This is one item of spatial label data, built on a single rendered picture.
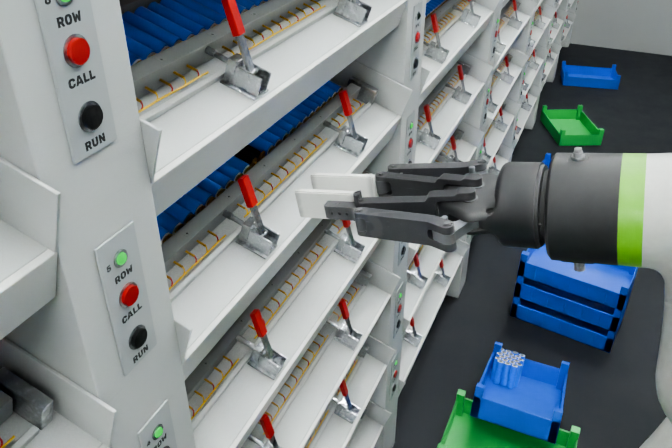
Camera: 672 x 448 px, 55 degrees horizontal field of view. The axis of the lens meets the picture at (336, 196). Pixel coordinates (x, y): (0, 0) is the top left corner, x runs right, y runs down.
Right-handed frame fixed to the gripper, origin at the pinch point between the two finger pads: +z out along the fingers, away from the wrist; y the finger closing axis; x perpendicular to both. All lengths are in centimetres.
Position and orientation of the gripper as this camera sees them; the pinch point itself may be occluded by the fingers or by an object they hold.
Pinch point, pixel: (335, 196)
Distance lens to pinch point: 64.3
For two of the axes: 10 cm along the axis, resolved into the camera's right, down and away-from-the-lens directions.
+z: -9.0, -0.4, 4.4
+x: -1.8, -8.8, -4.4
